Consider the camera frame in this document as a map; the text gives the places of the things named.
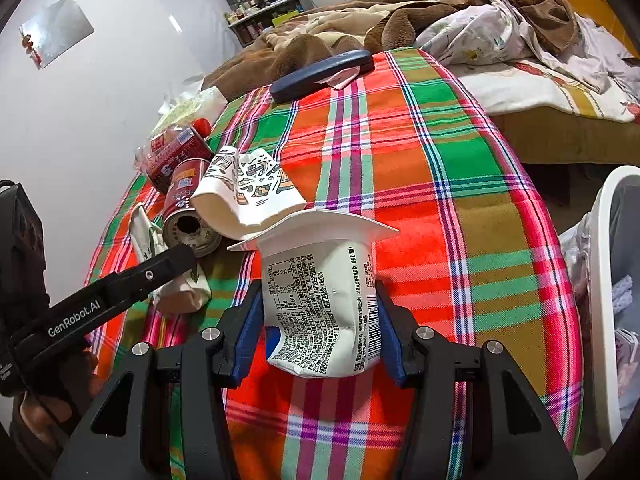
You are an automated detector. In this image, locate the white round trash bin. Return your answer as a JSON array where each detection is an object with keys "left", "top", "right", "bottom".
[{"left": 560, "top": 165, "right": 639, "bottom": 450}]

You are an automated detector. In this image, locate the dark blue glasses case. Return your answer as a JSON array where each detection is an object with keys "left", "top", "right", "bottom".
[{"left": 270, "top": 49, "right": 374, "bottom": 104}]

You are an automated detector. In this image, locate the white shelf with items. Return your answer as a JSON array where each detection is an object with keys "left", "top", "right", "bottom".
[{"left": 226, "top": 0, "right": 316, "bottom": 47}]

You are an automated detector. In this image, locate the brown fleece blanket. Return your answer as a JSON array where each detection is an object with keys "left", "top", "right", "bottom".
[{"left": 202, "top": 0, "right": 578, "bottom": 101}]

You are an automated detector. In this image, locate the clear plastic bottle red label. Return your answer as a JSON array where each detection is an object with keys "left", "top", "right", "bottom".
[{"left": 134, "top": 117, "right": 213, "bottom": 194}]

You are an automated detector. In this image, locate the tissue pack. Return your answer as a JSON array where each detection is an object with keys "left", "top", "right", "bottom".
[{"left": 151, "top": 87, "right": 228, "bottom": 134}]

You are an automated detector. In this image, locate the red milk drink can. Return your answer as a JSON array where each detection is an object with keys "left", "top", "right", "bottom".
[{"left": 162, "top": 158, "right": 221, "bottom": 258}]

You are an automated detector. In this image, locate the patterned paper cup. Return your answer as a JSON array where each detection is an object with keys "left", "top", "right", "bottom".
[{"left": 191, "top": 145, "right": 307, "bottom": 240}]

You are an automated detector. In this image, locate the person left hand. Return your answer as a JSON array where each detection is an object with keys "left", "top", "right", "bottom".
[{"left": 18, "top": 351, "right": 104, "bottom": 450}]

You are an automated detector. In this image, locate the cream crumpled paper bag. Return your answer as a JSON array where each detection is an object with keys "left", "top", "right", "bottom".
[{"left": 128, "top": 204, "right": 210, "bottom": 315}]

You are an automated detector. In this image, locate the white crumpled bedding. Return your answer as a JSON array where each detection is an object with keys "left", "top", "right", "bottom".
[{"left": 413, "top": 0, "right": 639, "bottom": 124}]

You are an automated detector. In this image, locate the wall mirror panel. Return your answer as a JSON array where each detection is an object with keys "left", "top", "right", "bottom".
[{"left": 20, "top": 0, "right": 94, "bottom": 70}]

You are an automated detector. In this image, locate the plaid tablecloth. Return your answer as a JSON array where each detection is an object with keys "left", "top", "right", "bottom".
[{"left": 84, "top": 46, "right": 586, "bottom": 480}]

